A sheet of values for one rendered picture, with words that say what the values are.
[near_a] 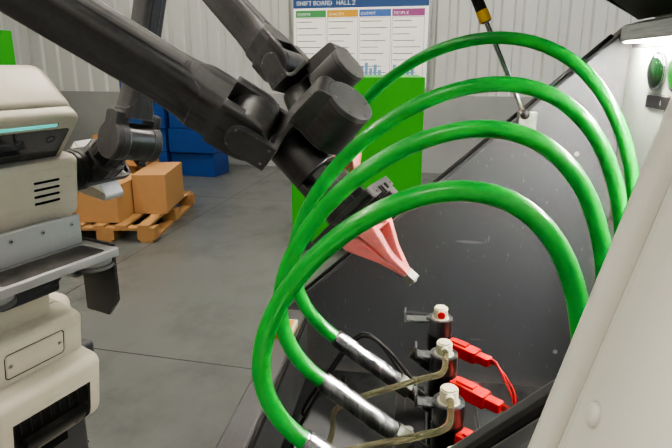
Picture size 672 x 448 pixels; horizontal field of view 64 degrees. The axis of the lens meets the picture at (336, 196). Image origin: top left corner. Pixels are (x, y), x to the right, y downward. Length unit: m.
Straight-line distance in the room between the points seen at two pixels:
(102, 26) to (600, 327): 0.52
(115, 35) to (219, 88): 0.11
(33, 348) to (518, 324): 0.91
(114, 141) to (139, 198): 3.72
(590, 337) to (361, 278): 0.74
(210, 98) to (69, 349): 0.81
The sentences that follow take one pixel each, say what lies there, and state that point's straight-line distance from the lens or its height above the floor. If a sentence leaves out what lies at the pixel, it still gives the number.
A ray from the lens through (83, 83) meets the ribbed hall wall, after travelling 8.84.
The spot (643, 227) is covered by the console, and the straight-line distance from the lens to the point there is 0.24.
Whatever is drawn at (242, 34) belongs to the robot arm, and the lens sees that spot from 0.92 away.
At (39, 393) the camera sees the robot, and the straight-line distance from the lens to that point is 1.21.
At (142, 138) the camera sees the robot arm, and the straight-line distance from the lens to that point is 1.14.
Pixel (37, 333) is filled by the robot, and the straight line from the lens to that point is 1.21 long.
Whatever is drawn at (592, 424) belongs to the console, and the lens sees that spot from 0.23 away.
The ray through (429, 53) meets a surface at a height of 1.40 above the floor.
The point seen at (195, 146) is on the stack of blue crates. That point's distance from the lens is 6.92.
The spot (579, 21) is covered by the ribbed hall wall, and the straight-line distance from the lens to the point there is 7.14.
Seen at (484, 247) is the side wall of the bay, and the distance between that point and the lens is 0.95.
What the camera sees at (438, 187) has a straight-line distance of 0.34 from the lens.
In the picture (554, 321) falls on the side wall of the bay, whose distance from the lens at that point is 1.02.
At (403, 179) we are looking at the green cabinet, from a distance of 3.91.
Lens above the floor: 1.39
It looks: 14 degrees down
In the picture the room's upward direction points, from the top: straight up
